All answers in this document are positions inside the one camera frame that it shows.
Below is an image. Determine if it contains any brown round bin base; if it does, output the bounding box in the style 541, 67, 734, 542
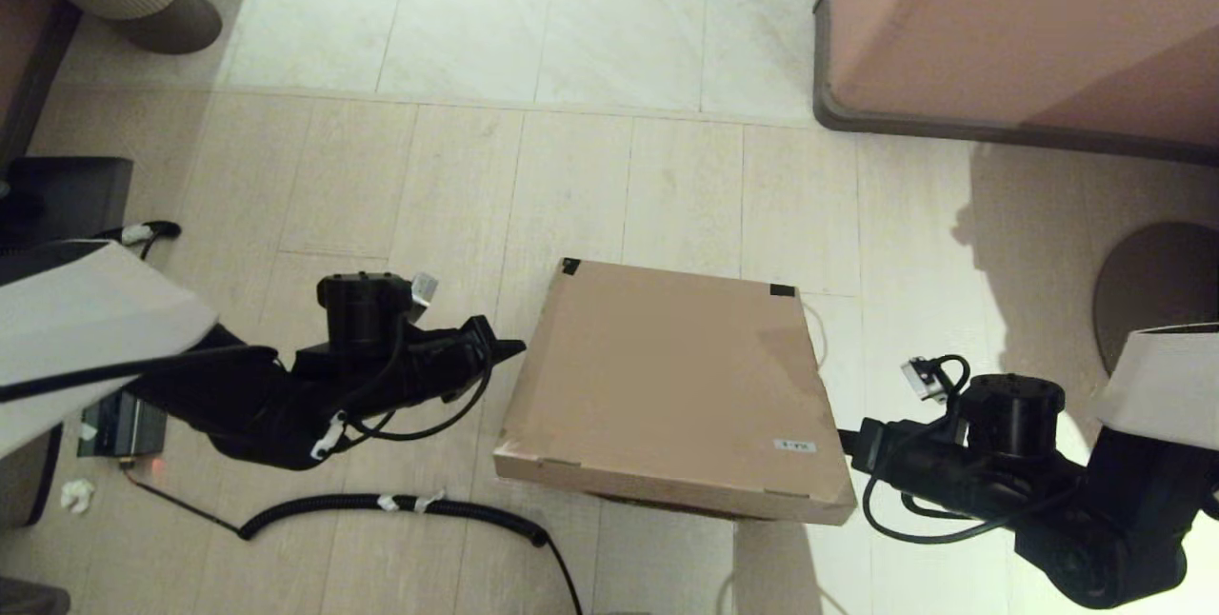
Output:
114, 0, 225, 56

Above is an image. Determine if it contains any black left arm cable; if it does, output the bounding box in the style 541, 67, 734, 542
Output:
0, 296, 498, 445

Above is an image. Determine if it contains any brown round pedestal base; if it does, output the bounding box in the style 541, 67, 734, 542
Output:
1093, 221, 1219, 378

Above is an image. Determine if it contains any silver black power supply box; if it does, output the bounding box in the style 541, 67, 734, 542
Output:
79, 391, 168, 459

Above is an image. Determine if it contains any black corrugated cable double taped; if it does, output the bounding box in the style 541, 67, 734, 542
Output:
124, 467, 584, 615

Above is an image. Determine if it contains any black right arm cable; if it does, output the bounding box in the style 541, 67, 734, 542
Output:
862, 355, 1025, 545

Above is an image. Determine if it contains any dark rounded furniture foot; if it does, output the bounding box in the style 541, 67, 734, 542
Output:
0, 577, 72, 615

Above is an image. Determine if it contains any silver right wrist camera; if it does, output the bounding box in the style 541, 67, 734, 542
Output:
900, 358, 944, 404

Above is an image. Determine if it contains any brown cardboard shoe box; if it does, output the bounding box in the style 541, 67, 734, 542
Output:
493, 258, 858, 527

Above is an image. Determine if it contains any dark rounded stool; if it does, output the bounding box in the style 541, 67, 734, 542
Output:
0, 434, 63, 530

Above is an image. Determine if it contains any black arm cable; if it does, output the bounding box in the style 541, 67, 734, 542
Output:
862, 355, 1025, 545
0, 296, 498, 445

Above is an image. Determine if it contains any black corrugated cable white-taped end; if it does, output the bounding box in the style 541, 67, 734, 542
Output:
95, 221, 182, 259

